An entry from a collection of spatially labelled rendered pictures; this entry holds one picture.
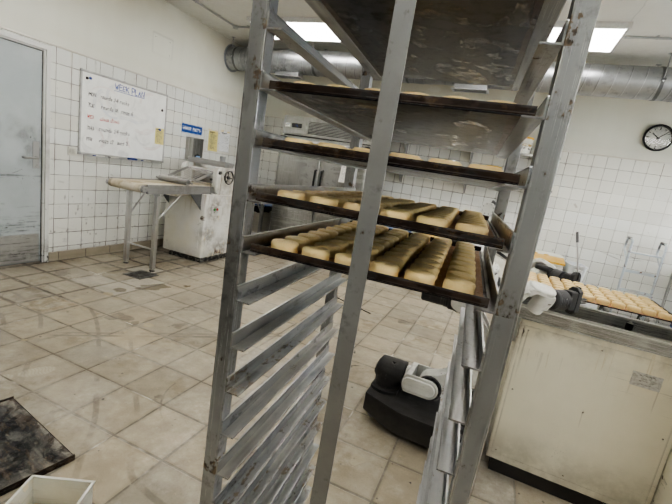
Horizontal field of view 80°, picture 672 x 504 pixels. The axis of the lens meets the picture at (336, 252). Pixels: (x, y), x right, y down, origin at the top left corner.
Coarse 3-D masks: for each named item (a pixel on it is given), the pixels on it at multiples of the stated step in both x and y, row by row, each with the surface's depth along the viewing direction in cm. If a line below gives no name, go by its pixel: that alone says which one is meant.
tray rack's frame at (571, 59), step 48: (576, 0) 49; (576, 48) 49; (384, 96) 58; (576, 96) 50; (240, 144) 66; (384, 144) 59; (240, 192) 67; (528, 192) 53; (240, 240) 69; (528, 240) 54; (336, 384) 67; (480, 384) 59; (336, 432) 69; (480, 432) 60
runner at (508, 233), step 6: (492, 216) 110; (492, 222) 104; (498, 222) 84; (504, 222) 73; (498, 228) 81; (504, 228) 68; (510, 228) 61; (498, 234) 78; (504, 234) 66; (510, 234) 58; (510, 240) 56; (504, 246) 60; (510, 246) 55; (504, 252) 55; (510, 252) 55
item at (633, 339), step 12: (528, 312) 189; (552, 312) 185; (552, 324) 186; (564, 324) 184; (576, 324) 181; (588, 324) 180; (600, 324) 178; (600, 336) 178; (612, 336) 176; (624, 336) 174; (636, 336) 172; (648, 336) 172; (648, 348) 171; (660, 348) 169
